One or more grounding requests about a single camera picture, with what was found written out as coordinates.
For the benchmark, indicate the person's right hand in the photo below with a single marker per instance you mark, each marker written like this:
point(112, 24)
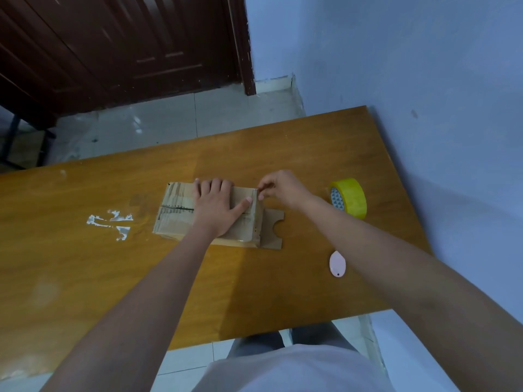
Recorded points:
point(286, 189)

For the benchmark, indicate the person's left little finger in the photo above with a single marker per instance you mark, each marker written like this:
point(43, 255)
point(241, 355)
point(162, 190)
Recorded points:
point(196, 187)

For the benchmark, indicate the brown cardboard box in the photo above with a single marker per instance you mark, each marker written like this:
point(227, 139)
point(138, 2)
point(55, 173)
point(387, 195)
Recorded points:
point(179, 214)

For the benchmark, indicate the person's left forearm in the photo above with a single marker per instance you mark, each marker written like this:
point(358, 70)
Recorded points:
point(135, 314)

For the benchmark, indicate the yellow packing tape roll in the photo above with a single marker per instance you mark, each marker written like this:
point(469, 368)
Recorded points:
point(349, 197)

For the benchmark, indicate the person's left middle finger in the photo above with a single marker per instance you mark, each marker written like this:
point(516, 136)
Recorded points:
point(215, 186)

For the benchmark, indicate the person's grey trousers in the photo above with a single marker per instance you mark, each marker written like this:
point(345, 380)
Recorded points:
point(290, 338)

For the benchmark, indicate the person's white shirt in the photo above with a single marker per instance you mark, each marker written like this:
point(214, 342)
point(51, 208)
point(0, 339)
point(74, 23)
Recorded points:
point(294, 371)

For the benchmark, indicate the black metal frame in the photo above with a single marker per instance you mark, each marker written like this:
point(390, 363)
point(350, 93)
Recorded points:
point(12, 138)

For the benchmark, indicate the person's right forearm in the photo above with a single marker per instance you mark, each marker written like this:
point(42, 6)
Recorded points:
point(412, 289)

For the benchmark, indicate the dark brown wooden door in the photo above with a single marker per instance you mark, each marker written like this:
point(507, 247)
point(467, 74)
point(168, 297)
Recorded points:
point(118, 48)

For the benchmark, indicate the small pink oval cutter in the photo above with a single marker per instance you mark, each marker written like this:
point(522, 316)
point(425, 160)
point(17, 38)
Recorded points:
point(337, 264)

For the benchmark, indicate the person's left hand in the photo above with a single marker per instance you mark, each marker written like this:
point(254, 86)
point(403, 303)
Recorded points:
point(214, 208)

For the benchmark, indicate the person's left thumb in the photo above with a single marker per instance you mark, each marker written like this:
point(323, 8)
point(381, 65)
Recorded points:
point(244, 204)

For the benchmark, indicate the person's right fingers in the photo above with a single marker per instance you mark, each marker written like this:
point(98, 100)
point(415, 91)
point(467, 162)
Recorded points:
point(266, 188)

